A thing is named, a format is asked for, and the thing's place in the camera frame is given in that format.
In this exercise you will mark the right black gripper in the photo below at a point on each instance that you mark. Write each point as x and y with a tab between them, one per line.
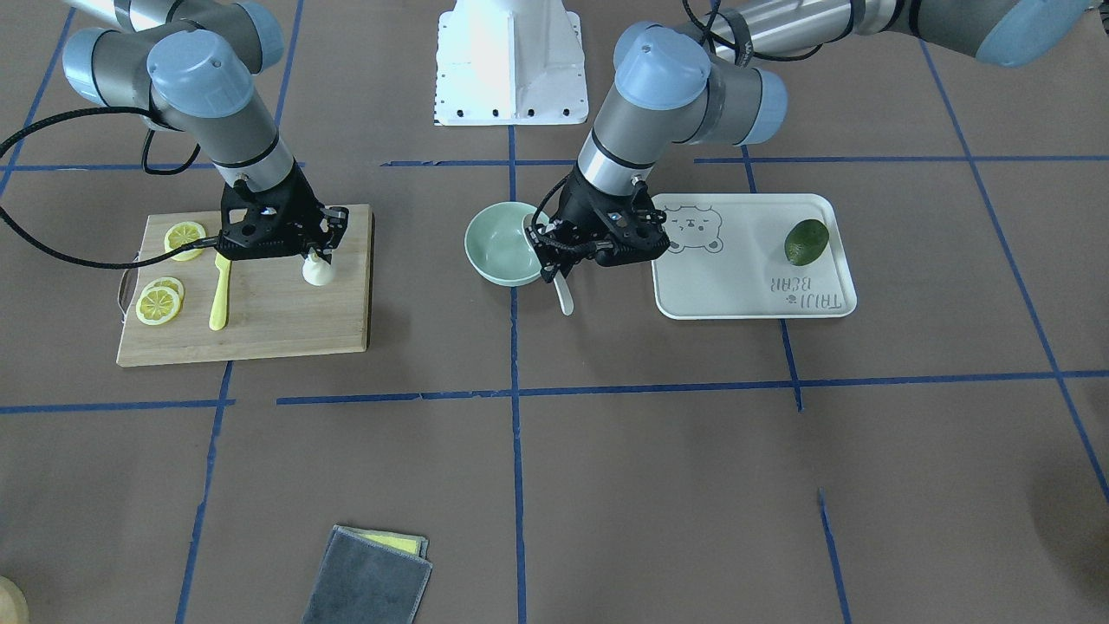
305	202

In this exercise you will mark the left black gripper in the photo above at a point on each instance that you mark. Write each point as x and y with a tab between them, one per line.
575	208

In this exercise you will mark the white ceramic spoon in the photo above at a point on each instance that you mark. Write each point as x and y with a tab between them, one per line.
566	303

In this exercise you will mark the white steamed bun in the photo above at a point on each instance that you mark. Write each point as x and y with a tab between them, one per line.
318	275

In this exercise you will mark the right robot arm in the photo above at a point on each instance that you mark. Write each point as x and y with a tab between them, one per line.
191	66

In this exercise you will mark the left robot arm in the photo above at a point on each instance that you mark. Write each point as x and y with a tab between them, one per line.
708	81

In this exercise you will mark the light green bowl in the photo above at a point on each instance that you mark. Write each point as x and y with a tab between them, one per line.
496	247

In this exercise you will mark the yellow plastic knife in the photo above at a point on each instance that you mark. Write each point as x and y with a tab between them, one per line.
219	312

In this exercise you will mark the upper lemon slice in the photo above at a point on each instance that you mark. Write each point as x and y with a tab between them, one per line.
182	237

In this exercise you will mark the lemon slice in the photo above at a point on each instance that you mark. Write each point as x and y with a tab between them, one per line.
158	305
182	237

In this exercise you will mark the bamboo cutting board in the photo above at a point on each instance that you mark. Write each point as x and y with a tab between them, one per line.
273	312

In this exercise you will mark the hidden lemon slice under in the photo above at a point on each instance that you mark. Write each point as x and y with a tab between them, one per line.
166	282

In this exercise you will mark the lower lemon slice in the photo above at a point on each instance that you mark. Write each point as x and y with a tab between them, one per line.
158	305

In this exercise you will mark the white bear print tray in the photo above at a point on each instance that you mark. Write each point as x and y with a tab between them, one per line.
727	259

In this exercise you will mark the grey folded cloth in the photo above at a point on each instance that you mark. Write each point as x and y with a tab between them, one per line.
369	576

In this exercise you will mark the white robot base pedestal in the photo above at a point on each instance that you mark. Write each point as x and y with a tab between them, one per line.
510	63

